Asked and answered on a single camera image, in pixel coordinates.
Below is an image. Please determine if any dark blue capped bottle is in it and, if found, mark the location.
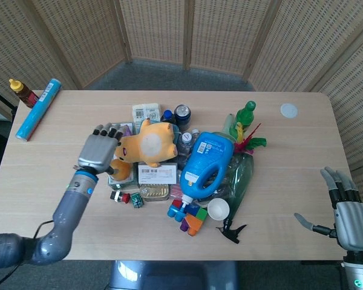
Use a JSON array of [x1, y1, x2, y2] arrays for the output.
[[160, 109, 177, 125]]

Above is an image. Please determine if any small green can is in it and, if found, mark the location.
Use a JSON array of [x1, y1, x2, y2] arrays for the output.
[[130, 192, 145, 210]]

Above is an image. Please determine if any metal sardine tin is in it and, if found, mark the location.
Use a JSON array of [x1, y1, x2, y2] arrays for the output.
[[139, 183, 171, 201]]

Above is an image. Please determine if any green soda bottle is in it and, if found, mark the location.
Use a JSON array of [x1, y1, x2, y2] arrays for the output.
[[228, 100, 257, 140]]

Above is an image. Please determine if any teal snack box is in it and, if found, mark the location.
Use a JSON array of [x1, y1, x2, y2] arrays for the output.
[[107, 122, 140, 186]]

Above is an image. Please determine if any colourful feather toy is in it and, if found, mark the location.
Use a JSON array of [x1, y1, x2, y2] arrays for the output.
[[233, 122, 267, 155]]

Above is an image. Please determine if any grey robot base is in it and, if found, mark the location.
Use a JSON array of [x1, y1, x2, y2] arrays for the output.
[[108, 260, 240, 290]]

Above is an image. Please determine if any white paper cup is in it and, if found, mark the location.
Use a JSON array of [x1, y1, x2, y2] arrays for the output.
[[207, 198, 230, 220]]

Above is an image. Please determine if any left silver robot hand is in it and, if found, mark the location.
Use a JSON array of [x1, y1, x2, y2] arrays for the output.
[[77, 122, 126, 176]]

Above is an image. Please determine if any yellow plush toy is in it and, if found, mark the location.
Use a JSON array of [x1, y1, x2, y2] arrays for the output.
[[113, 118, 178, 181]]

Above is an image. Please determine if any bamboo folding screen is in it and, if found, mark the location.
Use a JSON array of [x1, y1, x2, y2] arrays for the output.
[[0, 0, 363, 209]]

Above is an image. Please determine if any dark green plastic bag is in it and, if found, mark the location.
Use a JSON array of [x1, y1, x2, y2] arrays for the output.
[[199, 150, 255, 219]]

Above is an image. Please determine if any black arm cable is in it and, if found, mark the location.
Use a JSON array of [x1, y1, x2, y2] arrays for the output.
[[0, 219, 54, 290]]

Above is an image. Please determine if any yellow capped sauce bottle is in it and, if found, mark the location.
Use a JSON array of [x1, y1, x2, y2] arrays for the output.
[[8, 79, 40, 109]]

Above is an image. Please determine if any red push button switch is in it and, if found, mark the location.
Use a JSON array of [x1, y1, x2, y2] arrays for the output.
[[110, 190, 131, 204]]

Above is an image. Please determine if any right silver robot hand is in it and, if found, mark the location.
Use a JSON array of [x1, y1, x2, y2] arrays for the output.
[[293, 166, 363, 251]]

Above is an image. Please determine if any dark blue drink can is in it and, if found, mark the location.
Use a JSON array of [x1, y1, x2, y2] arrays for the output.
[[174, 104, 192, 131]]

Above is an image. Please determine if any white labelled box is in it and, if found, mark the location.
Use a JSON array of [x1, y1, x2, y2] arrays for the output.
[[137, 163, 178, 185]]

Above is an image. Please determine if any blue foil roll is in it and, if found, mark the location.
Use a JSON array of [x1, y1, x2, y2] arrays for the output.
[[15, 78, 62, 142]]

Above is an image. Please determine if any clear water bottle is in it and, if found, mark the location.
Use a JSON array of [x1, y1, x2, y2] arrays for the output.
[[176, 129, 201, 159]]

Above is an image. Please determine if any colourful building block toy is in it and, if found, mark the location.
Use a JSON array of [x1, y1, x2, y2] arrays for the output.
[[166, 199, 209, 237]]

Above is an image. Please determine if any blue detergent jug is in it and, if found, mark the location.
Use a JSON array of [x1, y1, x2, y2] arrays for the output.
[[179, 131, 235, 208]]

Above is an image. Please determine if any white tissue pack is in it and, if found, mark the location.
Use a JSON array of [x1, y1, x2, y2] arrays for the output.
[[131, 102, 163, 123]]

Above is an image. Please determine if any white round table cap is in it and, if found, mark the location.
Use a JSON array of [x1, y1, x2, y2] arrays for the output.
[[280, 103, 299, 119]]

